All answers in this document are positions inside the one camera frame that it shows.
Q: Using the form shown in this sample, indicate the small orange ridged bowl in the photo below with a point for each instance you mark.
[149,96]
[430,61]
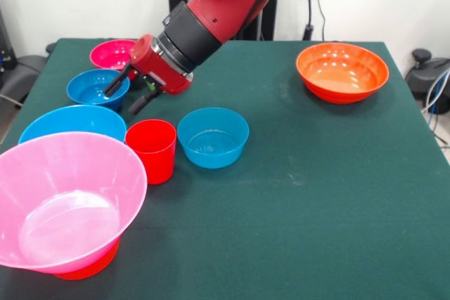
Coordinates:
[91,272]

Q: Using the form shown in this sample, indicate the dark green tablecloth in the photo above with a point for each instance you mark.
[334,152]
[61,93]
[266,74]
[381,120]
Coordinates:
[316,208]

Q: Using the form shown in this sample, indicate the large blue bowl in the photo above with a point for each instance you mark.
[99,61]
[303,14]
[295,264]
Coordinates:
[70,121]

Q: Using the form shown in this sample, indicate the black round knob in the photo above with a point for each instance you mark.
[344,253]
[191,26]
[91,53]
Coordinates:
[51,48]

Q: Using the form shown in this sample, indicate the black equipment rack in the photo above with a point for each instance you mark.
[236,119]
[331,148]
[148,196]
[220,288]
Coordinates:
[5,50]

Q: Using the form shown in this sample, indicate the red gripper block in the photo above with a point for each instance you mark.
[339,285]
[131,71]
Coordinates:
[158,73]

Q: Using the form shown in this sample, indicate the small light blue ridged bowl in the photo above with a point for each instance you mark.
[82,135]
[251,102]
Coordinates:
[211,138]

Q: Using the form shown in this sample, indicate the black floor stand base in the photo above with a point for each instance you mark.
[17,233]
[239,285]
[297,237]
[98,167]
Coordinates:
[24,71]
[422,71]

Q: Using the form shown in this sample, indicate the large orange bowl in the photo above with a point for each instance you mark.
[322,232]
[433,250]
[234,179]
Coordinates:
[341,71]

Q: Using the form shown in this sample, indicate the green cup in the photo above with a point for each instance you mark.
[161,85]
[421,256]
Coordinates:
[151,85]

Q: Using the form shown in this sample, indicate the red cup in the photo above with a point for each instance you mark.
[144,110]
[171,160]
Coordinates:
[154,152]

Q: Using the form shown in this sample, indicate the small dark blue bowl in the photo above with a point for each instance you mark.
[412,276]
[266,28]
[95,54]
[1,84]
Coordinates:
[84,89]

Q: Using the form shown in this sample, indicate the small pink-red bowl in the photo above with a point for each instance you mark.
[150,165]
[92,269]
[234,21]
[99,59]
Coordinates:
[109,54]

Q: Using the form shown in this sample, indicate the large pink bowl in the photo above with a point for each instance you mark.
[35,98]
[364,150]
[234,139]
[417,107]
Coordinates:
[52,180]

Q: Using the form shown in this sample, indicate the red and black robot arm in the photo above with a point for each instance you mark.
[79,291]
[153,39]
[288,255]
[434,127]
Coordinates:
[225,1]

